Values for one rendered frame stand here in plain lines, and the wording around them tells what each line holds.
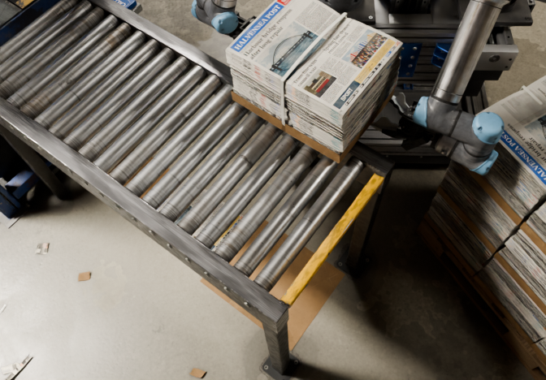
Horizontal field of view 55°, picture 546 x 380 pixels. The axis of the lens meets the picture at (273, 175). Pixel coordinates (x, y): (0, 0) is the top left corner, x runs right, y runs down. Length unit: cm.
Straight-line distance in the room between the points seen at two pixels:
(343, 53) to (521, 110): 55
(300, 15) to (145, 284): 128
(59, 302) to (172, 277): 46
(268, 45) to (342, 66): 20
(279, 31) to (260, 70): 13
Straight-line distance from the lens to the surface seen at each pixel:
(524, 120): 162
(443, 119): 140
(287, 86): 133
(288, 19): 146
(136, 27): 185
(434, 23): 194
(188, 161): 149
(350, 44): 141
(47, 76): 182
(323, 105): 128
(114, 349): 220
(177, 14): 305
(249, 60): 137
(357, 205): 137
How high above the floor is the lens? 205
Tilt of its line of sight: 61 degrees down
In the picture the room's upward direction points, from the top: 5 degrees counter-clockwise
